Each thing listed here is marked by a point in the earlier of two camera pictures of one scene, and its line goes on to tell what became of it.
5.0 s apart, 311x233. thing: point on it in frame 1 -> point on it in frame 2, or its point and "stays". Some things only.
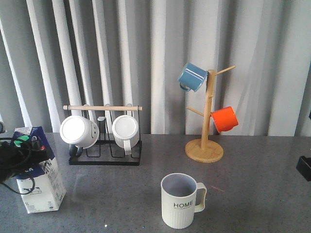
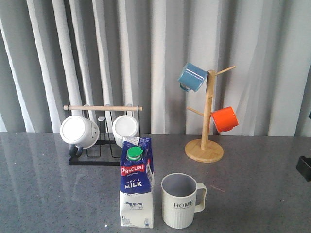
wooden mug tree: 204,150 stays
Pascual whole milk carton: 50,188 -> 136,191
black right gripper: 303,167 stays
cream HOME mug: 178,192 stays
